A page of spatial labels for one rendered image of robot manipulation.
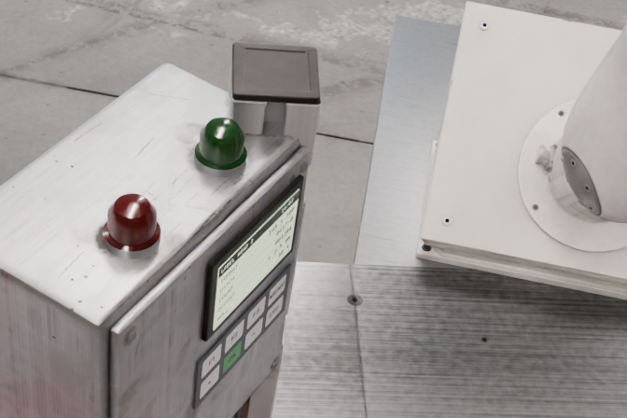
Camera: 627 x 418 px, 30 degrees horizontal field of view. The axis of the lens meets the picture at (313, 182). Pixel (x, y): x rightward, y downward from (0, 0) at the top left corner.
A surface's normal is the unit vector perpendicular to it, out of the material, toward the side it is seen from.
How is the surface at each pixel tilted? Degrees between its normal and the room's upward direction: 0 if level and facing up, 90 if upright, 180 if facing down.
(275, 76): 0
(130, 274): 0
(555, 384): 0
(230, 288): 90
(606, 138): 88
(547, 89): 42
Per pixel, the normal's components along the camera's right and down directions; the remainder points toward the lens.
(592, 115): -0.92, 0.09
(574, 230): -0.03, -0.11
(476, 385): 0.11, -0.73
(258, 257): 0.84, 0.43
